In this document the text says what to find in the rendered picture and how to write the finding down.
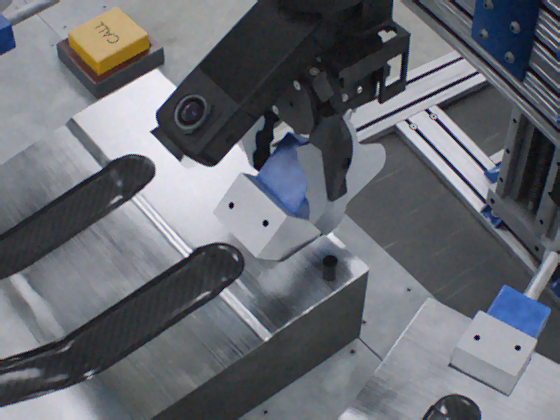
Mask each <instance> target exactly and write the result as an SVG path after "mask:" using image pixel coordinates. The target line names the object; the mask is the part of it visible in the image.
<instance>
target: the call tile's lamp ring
mask: <svg viewBox="0 0 560 420"><path fill-rule="evenodd" d="M147 33H148V32H147ZM148 35H149V43H150V44H151V45H152V47H150V48H148V49H146V50H145V51H143V52H141V53H139V54H137V55H135V56H133V57H132V58H131V59H129V60H127V61H125V62H123V63H121V64H120V65H118V66H116V67H114V68H112V69H110V70H109V71H107V72H105V73H104V74H102V75H100V76H99V77H97V76H96V75H95V74H94V72H92V71H91V70H90V69H89V68H88V66H87V65H85V64H84V63H83V61H82V60H81V59H79V58H78V56H77V55H76V54H74V52H73V51H72V50H71V49H70V48H69V47H68V46H67V45H66V43H68V42H69V41H68V38H66V39H64V40H62V41H60V42H59V43H57V45H58V46H59V47H60V48H61V49H62V51H64V52H65V53H66V54H67V56H69V57H70V58H71V60H72V61H73V62H75V63H76V65H77V66H78V67H79V68H81V70H82V71H83V72H84V73H85V74H86V75H87V77H88V78H89V79H90V80H91V82H93V83H94V84H97V83H98V82H100V81H102V80H104V79H106V78H107V77H109V76H111V75H113V74H115V73H117V72H118V71H120V70H122V69H123V68H125V67H127V66H129V65H130V64H133V63H135V62H137V61H140V60H141V59H143V58H145V57H147V56H148V55H150V54H152V53H154V52H155V51H157V50H159V49H161V48H163V46H162V45H161V44H159V42H157V41H156V40H155V39H154V38H152V37H151V35H150V34H149V33H148Z"/></svg>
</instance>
